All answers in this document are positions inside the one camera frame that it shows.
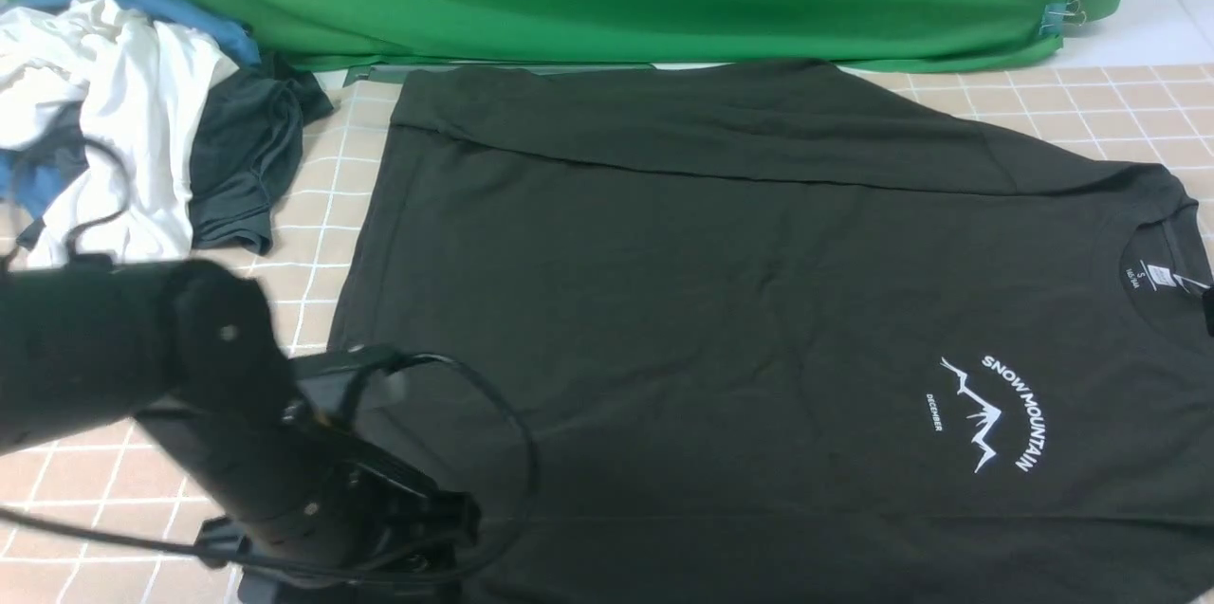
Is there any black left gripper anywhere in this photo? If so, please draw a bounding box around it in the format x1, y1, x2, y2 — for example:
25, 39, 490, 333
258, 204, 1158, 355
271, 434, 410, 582
194, 348, 480, 603

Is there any dark gray long-sleeve top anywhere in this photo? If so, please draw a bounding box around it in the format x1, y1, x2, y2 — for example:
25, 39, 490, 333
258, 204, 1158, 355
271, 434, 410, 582
331, 61, 1213, 603

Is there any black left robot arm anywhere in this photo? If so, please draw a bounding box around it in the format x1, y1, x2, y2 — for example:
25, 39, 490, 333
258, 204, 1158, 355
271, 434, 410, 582
2, 255, 487, 603

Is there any checkered beige table cloth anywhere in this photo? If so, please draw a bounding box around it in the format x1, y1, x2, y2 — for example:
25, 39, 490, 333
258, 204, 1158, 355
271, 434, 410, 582
1, 63, 1213, 603

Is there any dark teal crumpled garment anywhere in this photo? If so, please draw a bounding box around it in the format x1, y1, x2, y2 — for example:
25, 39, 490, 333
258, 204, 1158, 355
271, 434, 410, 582
16, 52, 335, 253

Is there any blue crumpled garment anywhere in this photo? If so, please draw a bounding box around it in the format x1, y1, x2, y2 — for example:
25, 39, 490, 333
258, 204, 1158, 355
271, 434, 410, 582
2, 0, 261, 189

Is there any white crumpled shirt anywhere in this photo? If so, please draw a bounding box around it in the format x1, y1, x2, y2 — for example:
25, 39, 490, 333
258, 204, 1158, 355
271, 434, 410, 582
1, 0, 238, 268

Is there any blue binder clip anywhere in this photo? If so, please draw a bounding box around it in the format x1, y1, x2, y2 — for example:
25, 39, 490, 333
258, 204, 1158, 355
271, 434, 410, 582
1038, 0, 1089, 39

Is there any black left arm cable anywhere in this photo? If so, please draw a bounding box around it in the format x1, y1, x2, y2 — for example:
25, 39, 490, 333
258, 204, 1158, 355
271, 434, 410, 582
0, 137, 541, 586

